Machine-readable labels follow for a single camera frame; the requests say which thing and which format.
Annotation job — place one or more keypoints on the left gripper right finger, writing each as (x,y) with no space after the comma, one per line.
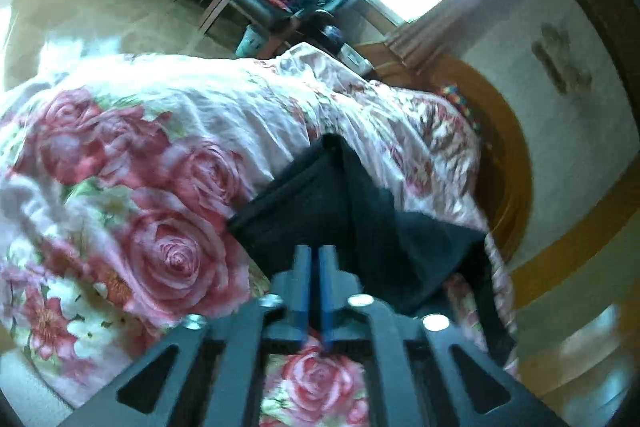
(419,371)

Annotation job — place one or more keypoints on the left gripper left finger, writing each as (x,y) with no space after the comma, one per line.
(208,372)

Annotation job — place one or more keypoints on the black pants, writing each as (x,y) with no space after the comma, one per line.
(325,197)

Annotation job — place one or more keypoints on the wooden curved headboard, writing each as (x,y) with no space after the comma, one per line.
(504,188)

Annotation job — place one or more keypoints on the floral rose bedspread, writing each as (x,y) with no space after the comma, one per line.
(119,176)

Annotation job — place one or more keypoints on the colourful striped pillow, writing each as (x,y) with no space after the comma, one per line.
(453,95)

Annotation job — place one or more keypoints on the white bedside device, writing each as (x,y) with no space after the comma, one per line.
(354,61)

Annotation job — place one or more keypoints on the wall hook ornament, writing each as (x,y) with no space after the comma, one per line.
(552,51)

